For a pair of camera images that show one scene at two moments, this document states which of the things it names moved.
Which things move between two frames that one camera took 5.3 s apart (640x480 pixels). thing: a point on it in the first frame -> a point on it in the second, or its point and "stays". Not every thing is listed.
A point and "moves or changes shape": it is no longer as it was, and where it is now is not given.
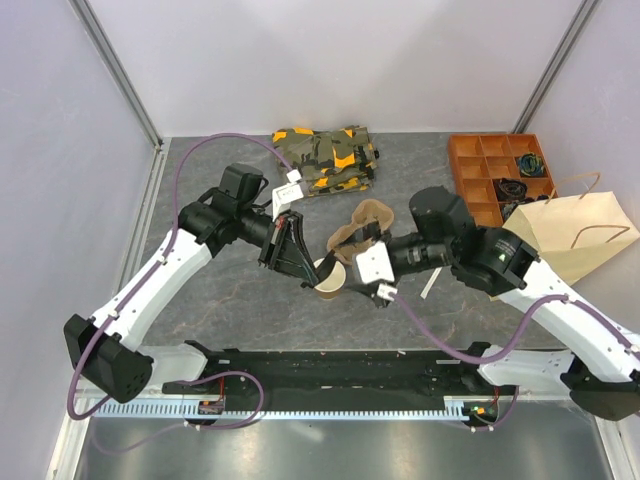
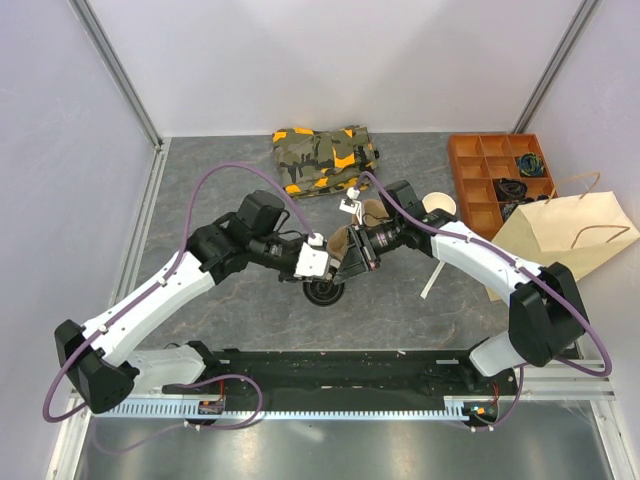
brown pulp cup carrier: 370,220 stays
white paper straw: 430,283 stays
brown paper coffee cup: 330,287 moves or changes shape
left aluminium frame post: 107,49 stays
